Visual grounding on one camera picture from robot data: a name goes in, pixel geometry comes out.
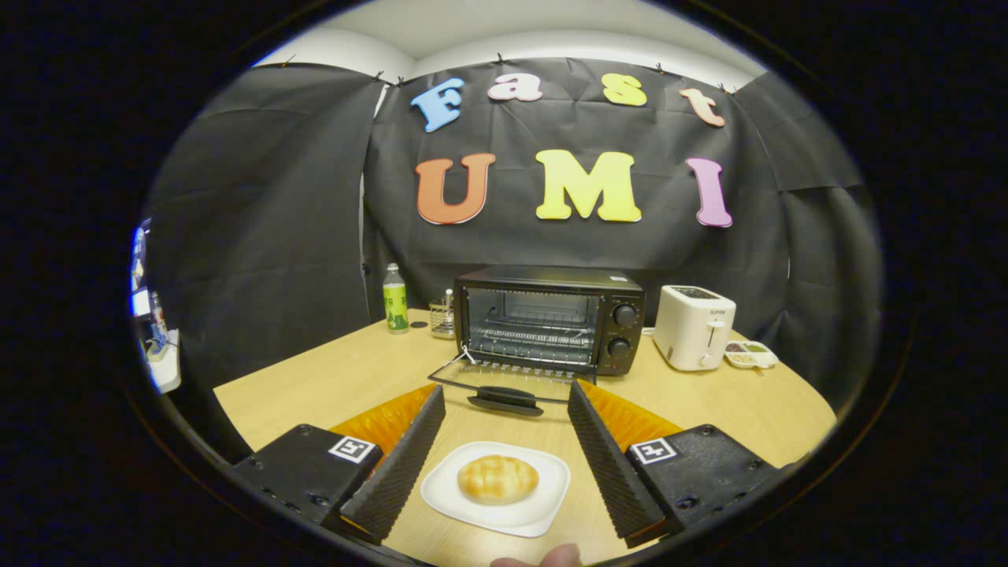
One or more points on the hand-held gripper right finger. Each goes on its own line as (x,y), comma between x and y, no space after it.
(610,472)

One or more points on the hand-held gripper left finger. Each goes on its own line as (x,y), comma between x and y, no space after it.
(402,472)

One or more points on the golden bread roll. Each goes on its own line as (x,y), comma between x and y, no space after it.
(498,479)

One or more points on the black toaster oven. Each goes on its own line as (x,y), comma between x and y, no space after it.
(626,346)

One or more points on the white pop-up toaster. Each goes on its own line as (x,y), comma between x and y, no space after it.
(689,331)

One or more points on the white square plate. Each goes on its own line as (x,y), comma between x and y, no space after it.
(551,488)

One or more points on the green label plastic bottle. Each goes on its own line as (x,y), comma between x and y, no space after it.
(395,307)

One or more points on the white divided snack dish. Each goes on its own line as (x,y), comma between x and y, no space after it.
(750,356)

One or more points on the cluttered white side desk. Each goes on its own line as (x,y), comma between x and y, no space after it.
(164,362)

